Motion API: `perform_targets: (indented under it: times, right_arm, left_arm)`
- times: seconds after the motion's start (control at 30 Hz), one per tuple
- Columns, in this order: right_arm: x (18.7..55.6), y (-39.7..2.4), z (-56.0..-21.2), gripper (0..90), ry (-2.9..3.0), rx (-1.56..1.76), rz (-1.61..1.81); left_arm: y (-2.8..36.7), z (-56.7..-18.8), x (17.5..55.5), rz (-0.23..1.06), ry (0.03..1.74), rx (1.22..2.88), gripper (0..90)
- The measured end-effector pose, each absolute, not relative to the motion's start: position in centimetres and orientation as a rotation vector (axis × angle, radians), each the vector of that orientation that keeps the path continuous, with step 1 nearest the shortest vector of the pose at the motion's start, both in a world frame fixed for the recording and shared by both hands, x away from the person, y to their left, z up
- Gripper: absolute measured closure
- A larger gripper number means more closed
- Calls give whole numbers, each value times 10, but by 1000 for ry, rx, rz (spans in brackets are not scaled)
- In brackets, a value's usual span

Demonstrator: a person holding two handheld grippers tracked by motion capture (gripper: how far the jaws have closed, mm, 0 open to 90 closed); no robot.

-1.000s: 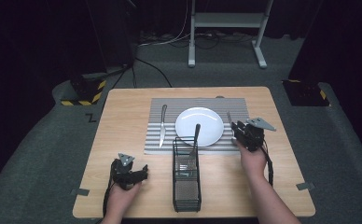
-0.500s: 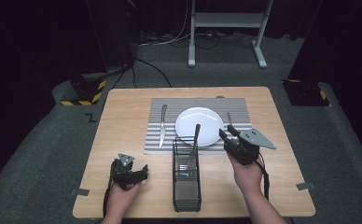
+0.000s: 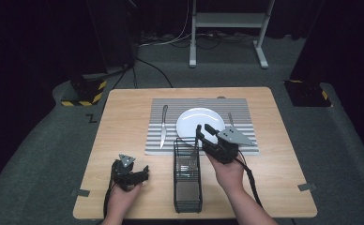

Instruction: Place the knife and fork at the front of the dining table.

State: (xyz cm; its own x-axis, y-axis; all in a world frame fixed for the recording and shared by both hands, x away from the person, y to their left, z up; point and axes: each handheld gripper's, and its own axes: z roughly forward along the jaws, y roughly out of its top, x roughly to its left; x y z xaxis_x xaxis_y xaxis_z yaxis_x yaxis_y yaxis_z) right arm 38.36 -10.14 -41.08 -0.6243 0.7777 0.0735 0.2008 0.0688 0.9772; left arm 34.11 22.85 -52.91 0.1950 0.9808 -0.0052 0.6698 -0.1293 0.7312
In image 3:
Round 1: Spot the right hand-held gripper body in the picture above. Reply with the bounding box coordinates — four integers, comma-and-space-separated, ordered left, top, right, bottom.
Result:
201, 125, 256, 165

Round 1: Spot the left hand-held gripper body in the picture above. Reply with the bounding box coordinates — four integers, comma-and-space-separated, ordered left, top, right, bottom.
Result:
111, 153, 137, 192

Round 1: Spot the silver table knife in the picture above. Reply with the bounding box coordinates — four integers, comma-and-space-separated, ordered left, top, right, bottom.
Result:
159, 104, 169, 150

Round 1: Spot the black wire cutlery basket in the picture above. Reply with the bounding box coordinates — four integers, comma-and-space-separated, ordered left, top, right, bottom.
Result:
173, 136, 204, 215

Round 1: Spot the person's left hand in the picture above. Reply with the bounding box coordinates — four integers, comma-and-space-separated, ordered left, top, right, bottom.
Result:
106, 182, 143, 218

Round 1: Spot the person's right hand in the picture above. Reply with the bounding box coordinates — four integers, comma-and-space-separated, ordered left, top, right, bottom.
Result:
205, 152, 246, 194

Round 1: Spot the white round plate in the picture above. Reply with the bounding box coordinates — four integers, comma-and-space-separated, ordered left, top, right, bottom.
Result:
175, 107, 226, 146

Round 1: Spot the grey striped placemat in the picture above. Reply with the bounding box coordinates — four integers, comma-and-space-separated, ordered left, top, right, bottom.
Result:
144, 97, 261, 157

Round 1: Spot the grey tape piece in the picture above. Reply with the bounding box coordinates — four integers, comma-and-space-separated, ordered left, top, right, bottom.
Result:
70, 188, 91, 198
297, 182, 318, 192

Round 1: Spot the black stand with hazard tape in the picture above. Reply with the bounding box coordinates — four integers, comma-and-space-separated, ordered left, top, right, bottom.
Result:
60, 0, 141, 108
282, 0, 364, 108

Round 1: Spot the white metal stand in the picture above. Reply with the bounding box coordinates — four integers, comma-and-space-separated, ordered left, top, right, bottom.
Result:
188, 0, 277, 70

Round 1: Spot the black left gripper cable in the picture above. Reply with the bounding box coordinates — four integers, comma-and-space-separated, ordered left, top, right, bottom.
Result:
102, 167, 115, 220

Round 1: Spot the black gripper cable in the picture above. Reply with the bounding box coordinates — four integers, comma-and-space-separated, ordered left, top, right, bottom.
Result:
102, 167, 115, 220
235, 149, 298, 225

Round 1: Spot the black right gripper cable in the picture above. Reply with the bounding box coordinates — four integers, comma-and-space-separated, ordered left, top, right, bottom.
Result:
235, 149, 298, 225

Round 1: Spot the black floor cable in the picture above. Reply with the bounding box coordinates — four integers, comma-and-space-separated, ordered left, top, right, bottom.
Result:
135, 56, 174, 89

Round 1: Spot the bundle of floor cables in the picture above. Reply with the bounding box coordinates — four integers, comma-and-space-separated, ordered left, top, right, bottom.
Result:
139, 30, 257, 51

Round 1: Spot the white floor cable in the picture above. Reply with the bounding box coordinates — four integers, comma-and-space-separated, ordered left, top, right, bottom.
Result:
138, 0, 193, 49

